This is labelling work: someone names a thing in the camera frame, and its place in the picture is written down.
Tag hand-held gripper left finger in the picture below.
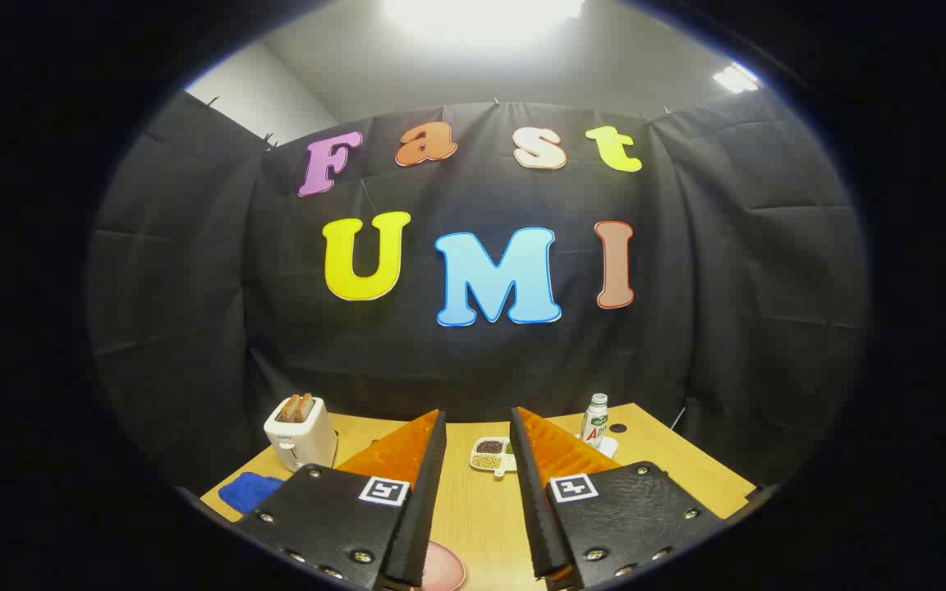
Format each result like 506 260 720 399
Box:
235 409 448 591

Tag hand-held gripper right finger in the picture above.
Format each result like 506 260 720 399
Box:
509 406 728 591

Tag white divided dish with beans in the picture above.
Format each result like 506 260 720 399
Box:
470 437 518 479

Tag pink plate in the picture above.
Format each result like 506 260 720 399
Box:
420 540 467 591

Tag white drink bottle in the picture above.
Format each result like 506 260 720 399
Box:
581 393 610 449

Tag white toaster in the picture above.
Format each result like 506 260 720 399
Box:
264 396 338 472

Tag toast slices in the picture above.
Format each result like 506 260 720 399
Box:
278 393 315 424

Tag blue cloth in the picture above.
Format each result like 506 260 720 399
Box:
218 471 285 516

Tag small ceiling light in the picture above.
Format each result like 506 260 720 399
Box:
713 64 761 94

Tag large ceiling light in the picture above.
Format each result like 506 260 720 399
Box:
383 0 585 34

